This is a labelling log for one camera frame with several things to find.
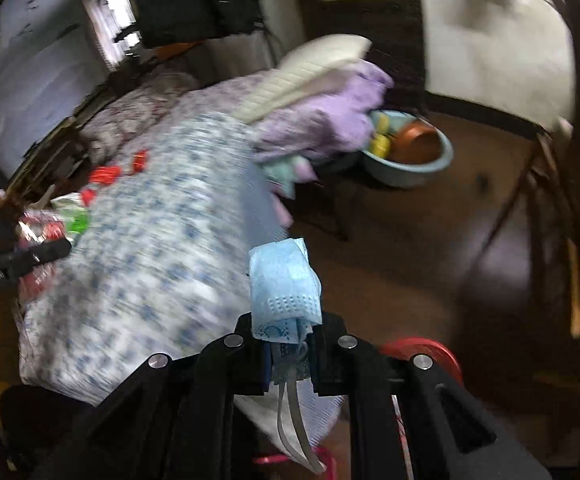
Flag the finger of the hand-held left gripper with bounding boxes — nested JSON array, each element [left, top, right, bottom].
[[1, 236, 74, 281]]

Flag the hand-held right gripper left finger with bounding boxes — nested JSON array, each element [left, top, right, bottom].
[[30, 313, 271, 480]]

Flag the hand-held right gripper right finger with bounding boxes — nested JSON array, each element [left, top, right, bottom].
[[309, 311, 553, 480]]

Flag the blue face mask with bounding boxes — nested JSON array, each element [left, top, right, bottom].
[[247, 237, 323, 473]]

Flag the red clear plastic packet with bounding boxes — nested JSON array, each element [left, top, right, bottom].
[[20, 210, 66, 247]]

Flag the green white packet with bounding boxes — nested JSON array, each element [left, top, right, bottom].
[[50, 192, 91, 233]]

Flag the red round lid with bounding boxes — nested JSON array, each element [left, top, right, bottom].
[[380, 337, 463, 386]]

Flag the blue floral bed sheet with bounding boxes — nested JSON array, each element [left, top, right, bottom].
[[17, 112, 291, 406]]

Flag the folded floral quilt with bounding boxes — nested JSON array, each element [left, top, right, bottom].
[[82, 72, 198, 161]]

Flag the pastel green pink cloth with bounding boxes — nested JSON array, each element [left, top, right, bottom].
[[262, 155, 318, 198]]

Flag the light blue basin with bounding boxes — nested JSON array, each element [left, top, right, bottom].
[[360, 110, 454, 190]]

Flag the purple floral bed sheet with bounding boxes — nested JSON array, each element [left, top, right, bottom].
[[160, 72, 271, 121]]

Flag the copper bowl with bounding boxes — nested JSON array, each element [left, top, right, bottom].
[[390, 119, 443, 165]]

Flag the orange board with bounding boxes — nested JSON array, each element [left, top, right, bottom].
[[155, 40, 195, 58]]

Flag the window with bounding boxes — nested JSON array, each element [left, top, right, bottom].
[[85, 0, 138, 68]]

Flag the purple cloth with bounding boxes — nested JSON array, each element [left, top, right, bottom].
[[252, 60, 395, 161]]

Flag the dark wooden chair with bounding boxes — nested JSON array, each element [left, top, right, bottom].
[[470, 120, 580, 351]]

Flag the black hanging jacket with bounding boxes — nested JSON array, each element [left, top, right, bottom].
[[135, 0, 263, 48]]

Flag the white quilted pillow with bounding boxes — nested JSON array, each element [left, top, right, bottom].
[[235, 34, 373, 123]]

